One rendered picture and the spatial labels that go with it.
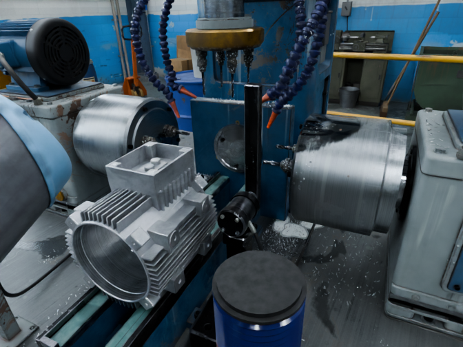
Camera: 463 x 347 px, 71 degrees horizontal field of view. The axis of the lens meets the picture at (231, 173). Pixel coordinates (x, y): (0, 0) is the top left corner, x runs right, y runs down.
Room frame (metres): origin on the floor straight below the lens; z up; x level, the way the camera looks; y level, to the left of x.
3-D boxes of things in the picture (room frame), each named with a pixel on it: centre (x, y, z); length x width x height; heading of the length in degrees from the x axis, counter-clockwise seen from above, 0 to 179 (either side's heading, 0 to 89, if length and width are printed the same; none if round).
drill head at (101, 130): (0.92, 0.34, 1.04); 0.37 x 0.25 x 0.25; 64
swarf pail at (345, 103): (4.86, -1.81, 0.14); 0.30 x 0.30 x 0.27
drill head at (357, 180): (0.63, -0.28, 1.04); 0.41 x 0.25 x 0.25; 64
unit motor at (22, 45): (1.01, 0.61, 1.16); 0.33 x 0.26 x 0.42; 64
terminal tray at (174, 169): (0.52, 0.14, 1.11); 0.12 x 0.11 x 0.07; 155
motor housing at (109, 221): (0.48, 0.16, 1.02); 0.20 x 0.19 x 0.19; 155
